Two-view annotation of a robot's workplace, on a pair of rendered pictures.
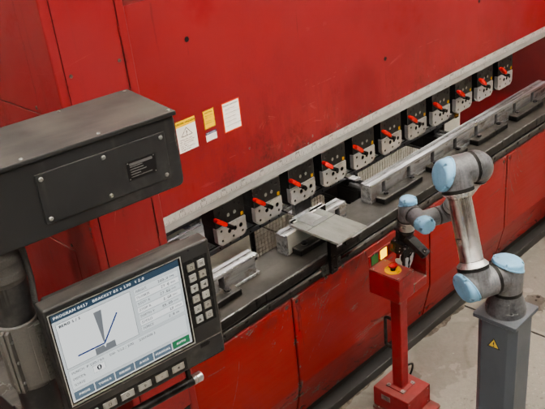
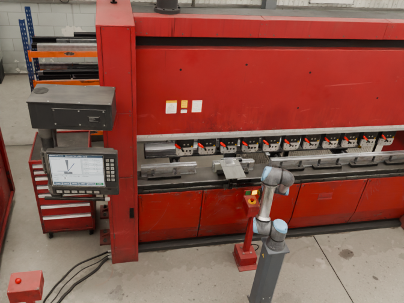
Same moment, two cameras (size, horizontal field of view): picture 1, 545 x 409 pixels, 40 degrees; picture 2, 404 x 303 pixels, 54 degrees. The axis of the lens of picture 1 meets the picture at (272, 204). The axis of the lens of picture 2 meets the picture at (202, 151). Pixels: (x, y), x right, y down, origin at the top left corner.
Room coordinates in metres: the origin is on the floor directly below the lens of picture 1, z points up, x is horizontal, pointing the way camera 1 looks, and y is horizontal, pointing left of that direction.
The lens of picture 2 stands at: (0.08, -1.27, 3.12)
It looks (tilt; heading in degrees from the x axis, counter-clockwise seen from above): 35 degrees down; 27
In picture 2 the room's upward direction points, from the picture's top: 6 degrees clockwise
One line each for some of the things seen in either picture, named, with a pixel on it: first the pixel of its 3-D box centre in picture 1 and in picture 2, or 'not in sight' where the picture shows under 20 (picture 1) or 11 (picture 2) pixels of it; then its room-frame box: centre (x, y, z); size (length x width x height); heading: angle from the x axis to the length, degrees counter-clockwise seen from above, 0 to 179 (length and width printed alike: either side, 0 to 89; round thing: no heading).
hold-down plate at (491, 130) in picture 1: (488, 133); (363, 163); (3.75, -1.20, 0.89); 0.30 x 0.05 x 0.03; 132
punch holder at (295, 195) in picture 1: (295, 179); (228, 143); (2.84, -0.11, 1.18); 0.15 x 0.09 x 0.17; 132
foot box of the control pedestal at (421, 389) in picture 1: (405, 397); (246, 256); (2.71, -0.52, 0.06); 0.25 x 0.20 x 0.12; 43
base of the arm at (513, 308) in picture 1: (506, 299); (276, 240); (2.34, -0.84, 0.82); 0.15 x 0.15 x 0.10
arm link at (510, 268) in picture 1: (505, 273); (278, 229); (2.34, -0.83, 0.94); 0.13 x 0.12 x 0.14; 110
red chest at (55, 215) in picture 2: not in sight; (67, 187); (2.11, 1.23, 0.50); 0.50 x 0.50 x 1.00; 42
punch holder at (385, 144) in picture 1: (384, 132); (290, 140); (3.24, -0.55, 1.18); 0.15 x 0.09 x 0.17; 132
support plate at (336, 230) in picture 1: (328, 226); (232, 169); (2.75, -0.22, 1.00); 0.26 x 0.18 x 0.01; 42
